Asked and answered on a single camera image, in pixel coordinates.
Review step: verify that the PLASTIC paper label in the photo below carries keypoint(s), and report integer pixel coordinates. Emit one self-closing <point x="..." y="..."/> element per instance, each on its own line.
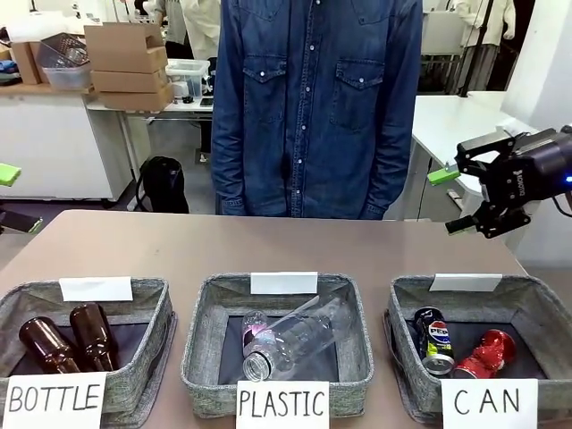
<point x="282" y="404"/>

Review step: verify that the person in denim shirt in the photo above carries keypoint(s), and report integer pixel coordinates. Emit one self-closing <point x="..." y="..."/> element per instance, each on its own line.
<point x="313" y="111"/>

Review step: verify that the black backpack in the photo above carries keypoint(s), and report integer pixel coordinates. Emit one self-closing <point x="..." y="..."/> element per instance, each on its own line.
<point x="163" y="185"/>

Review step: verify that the blank white card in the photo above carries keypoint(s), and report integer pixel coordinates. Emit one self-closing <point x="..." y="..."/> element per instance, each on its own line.
<point x="96" y="289"/>
<point x="284" y="283"/>
<point x="465" y="282"/>

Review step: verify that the crushed red soda can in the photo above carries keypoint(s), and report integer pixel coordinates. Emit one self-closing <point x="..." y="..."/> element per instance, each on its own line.
<point x="485" y="357"/>

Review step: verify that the small cardboard box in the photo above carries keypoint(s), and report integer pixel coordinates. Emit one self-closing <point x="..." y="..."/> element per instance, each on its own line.
<point x="24" y="62"/>

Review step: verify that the large clear plastic bottle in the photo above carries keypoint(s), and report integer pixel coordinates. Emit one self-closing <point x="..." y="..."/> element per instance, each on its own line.
<point x="295" y="339"/>

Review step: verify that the clear plastic storage bin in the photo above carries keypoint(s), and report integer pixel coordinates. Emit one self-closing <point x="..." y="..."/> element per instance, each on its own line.
<point x="64" y="67"/>

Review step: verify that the white cabinet bench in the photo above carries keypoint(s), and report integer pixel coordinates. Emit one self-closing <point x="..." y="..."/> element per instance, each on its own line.
<point x="53" y="143"/>

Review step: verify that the brown glass bottle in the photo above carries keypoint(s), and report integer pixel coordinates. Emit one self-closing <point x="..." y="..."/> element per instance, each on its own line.
<point x="47" y="346"/>
<point x="96" y="339"/>

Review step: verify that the white desk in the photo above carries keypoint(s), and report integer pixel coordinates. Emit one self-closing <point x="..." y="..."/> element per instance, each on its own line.
<point x="447" y="125"/>

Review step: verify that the closed cardboard box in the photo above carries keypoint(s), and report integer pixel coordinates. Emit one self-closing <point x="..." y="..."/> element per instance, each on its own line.
<point x="129" y="80"/>

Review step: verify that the person's right forearm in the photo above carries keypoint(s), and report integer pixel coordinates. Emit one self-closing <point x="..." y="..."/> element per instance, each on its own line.
<point x="225" y="174"/>

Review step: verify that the background person in white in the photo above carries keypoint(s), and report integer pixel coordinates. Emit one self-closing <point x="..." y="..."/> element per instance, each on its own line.
<point x="196" y="27"/>

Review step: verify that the grey fabric basket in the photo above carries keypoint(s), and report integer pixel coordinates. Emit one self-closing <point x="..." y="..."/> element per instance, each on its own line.
<point x="205" y="339"/>
<point x="402" y="339"/>
<point x="143" y="357"/>

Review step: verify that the small blue-capped plastic bottle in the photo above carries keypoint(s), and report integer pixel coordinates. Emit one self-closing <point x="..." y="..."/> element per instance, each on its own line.
<point x="254" y="333"/>

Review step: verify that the black Pepsi can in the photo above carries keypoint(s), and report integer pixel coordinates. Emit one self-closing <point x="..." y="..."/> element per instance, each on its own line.
<point x="435" y="342"/>

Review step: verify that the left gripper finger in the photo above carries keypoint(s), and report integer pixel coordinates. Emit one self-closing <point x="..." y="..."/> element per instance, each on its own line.
<point x="18" y="221"/>
<point x="9" y="175"/>

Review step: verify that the clear lidded plastic container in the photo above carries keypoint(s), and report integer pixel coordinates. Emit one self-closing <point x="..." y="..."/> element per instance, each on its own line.
<point x="190" y="78"/>

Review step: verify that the flat cardboard box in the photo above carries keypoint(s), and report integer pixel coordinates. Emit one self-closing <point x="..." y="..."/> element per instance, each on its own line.
<point x="138" y="99"/>

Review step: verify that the person's left forearm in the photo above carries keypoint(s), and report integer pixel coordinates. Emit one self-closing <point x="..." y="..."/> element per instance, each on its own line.
<point x="393" y="174"/>

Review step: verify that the black tripod pole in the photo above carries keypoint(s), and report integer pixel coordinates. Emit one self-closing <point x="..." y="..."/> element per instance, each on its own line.
<point x="476" y="49"/>

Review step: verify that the open cardboard box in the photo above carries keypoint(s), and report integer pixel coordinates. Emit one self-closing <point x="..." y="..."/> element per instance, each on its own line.
<point x="116" y="47"/>

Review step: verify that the white equipment box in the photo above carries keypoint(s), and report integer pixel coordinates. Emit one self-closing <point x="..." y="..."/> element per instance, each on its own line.
<point x="442" y="33"/>

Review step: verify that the BOTTLE paper label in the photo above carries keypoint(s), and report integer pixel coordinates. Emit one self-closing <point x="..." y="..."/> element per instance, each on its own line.
<point x="53" y="400"/>

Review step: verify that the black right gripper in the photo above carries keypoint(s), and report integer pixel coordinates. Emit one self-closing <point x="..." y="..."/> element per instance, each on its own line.
<point x="532" y="170"/>

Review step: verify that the CAN paper label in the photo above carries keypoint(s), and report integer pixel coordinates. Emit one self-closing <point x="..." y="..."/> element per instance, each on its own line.
<point x="489" y="402"/>

